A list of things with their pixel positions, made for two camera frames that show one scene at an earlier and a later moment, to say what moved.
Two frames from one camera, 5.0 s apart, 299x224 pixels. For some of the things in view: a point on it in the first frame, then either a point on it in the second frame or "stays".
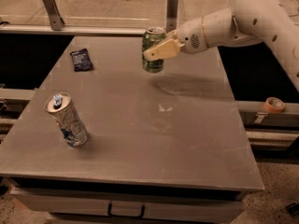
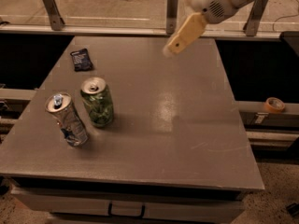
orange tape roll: [274, 105] stays
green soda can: [152, 37] to [98, 100]
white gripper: [191, 36] to [207, 3]
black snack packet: [81, 61] stays
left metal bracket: [56, 21] stays
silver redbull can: [69, 120] stays
